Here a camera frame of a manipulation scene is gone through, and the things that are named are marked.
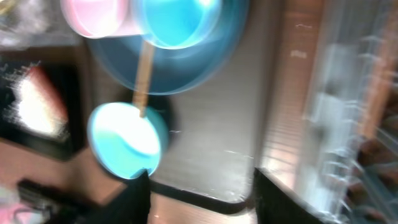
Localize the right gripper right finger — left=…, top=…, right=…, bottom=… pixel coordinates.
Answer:
left=253, top=169, right=322, bottom=224

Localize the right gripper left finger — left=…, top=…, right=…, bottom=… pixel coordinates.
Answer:
left=90, top=170, right=151, bottom=224

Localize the light blue bowl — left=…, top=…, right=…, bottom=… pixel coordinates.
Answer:
left=87, top=102, right=169, bottom=180

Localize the wooden chopstick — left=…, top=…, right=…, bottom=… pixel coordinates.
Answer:
left=132, top=40, right=155, bottom=118

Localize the pile of rice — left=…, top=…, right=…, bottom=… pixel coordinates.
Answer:
left=2, top=66, right=70, bottom=142

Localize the pink cup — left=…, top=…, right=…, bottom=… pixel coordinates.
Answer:
left=60, top=0, right=141, bottom=39

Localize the grey dishwasher rack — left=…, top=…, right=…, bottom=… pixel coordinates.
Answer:
left=295, top=0, right=397, bottom=223

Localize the brown serving tray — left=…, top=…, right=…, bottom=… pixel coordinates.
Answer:
left=83, top=0, right=284, bottom=215

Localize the dark blue plate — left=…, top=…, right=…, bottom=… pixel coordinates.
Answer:
left=87, top=0, right=249, bottom=95

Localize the black plastic tray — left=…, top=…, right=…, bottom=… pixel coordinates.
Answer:
left=1, top=47, right=85, bottom=161

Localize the light blue cup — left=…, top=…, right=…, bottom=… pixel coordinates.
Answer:
left=131, top=0, right=224, bottom=50

